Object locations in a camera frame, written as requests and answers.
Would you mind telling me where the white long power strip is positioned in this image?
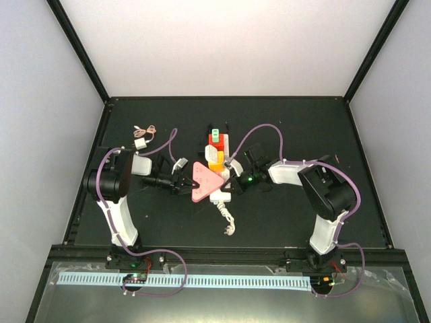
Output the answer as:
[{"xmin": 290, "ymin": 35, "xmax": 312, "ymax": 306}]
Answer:
[{"xmin": 204, "ymin": 129, "xmax": 232, "ymax": 205}]

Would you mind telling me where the pink triangular power strip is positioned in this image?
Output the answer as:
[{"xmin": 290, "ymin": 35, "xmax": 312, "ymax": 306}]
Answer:
[{"xmin": 191, "ymin": 161, "xmax": 224, "ymax": 203}]

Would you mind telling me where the white USB charger plug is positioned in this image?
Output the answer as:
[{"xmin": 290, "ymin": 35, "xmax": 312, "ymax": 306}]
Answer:
[{"xmin": 133, "ymin": 137, "xmax": 147, "ymax": 151}]

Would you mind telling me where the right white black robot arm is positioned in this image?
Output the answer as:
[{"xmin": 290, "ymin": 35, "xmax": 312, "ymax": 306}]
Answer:
[{"xmin": 220, "ymin": 144, "xmax": 360, "ymax": 272}]

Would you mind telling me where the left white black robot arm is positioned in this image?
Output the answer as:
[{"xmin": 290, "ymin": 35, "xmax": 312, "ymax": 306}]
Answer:
[{"xmin": 83, "ymin": 147, "xmax": 183, "ymax": 268}]

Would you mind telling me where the yellow cube socket adapter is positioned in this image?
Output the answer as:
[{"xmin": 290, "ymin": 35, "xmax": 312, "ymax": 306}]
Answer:
[{"xmin": 208, "ymin": 151, "xmax": 224, "ymax": 172}]

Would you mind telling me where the red cube socket adapter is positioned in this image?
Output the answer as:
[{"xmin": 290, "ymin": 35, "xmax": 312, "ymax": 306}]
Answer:
[{"xmin": 208, "ymin": 133, "xmax": 226, "ymax": 151}]

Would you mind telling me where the green white plug adapter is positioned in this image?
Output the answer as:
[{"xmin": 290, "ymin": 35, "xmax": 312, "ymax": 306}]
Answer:
[{"xmin": 211, "ymin": 129, "xmax": 221, "ymax": 144}]

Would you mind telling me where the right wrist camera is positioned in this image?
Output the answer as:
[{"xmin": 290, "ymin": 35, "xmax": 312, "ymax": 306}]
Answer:
[{"xmin": 224, "ymin": 159, "xmax": 244, "ymax": 177}]

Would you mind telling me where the white power strip cord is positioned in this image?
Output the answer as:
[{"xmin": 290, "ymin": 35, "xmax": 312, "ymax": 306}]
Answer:
[{"xmin": 217, "ymin": 201, "xmax": 236, "ymax": 238}]

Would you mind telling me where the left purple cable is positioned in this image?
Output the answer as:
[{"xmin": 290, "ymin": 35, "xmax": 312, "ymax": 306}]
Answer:
[{"xmin": 95, "ymin": 127, "xmax": 189, "ymax": 297}]

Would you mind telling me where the purple cable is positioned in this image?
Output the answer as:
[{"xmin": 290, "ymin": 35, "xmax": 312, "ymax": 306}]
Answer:
[
  {"xmin": 225, "ymin": 122, "xmax": 366, "ymax": 299},
  {"xmin": 95, "ymin": 127, "xmax": 189, "ymax": 297}
]

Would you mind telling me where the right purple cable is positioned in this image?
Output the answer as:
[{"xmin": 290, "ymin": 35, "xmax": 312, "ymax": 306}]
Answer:
[{"xmin": 225, "ymin": 122, "xmax": 366, "ymax": 299}]

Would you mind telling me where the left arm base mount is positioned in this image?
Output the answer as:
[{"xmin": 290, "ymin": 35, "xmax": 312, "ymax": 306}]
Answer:
[{"xmin": 104, "ymin": 246, "xmax": 167, "ymax": 271}]

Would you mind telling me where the white slotted cable duct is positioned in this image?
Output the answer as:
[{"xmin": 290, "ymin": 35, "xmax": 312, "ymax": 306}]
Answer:
[{"xmin": 57, "ymin": 272, "xmax": 312, "ymax": 291}]

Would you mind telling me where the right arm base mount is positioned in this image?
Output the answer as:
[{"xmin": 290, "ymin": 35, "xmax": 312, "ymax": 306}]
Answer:
[{"xmin": 280, "ymin": 248, "xmax": 347, "ymax": 273}]

